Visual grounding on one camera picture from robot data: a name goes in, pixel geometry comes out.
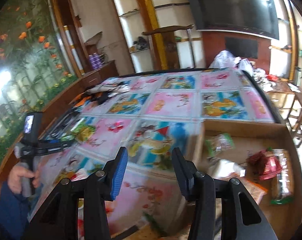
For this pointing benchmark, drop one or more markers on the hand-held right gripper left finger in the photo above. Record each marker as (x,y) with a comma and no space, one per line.
(118,177)

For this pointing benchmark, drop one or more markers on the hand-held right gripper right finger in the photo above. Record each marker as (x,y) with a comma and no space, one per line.
(181,173)

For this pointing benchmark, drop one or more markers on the silver foil snack packet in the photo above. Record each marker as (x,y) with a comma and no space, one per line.
(225,170)

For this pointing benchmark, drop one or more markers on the green snack packet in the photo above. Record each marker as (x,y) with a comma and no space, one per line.
(219,143)
(82,131)

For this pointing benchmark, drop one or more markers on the orange snack packet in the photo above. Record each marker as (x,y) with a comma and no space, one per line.
(255,191)

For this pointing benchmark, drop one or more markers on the red snack packet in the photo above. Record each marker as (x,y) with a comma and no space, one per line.
(263,165)

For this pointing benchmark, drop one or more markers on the cardboard box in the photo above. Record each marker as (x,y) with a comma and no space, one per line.
(260,135)

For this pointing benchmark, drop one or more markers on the cracker snack packet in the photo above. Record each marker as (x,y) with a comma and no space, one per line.
(282,177)

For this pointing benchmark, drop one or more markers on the person's left forearm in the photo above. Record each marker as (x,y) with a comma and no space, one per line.
(11,212)

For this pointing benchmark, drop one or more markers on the person's left hand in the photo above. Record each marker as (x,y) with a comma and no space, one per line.
(15,180)

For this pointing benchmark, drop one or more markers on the fruit print tablecloth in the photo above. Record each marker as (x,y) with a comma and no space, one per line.
(165,105)

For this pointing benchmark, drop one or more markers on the black white patterned cloth bag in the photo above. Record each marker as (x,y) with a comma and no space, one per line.
(108,90)

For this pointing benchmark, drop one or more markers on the purple thermos flask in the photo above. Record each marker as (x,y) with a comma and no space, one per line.
(95,61)

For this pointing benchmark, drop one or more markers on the white plastic bag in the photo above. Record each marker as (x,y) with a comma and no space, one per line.
(223,58)

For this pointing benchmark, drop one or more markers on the dark wooden chair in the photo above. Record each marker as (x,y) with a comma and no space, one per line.
(170,42)

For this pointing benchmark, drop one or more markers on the wooden stool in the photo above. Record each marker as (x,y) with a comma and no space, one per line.
(300,117)

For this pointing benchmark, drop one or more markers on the low wooden table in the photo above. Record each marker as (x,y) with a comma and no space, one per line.
(282,87)

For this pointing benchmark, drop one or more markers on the red wooden television cabinet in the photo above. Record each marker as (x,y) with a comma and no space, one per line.
(215,45)

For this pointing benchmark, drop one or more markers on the steel electric kettle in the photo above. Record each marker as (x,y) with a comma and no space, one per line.
(298,76)

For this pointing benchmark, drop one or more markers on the wooden gold trimmed column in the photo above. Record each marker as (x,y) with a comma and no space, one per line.
(154,22)

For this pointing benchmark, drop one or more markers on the black flat television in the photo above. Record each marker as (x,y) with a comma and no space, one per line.
(235,7)

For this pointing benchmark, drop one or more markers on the flower garden wall poster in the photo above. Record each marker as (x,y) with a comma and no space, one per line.
(23,55)

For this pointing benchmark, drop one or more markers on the white wall shelf unit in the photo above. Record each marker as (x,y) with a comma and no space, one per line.
(131,22)

